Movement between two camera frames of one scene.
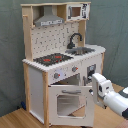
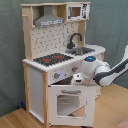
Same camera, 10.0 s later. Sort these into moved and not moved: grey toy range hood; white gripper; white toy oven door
Moved: white gripper
Not moved: white toy oven door; grey toy range hood
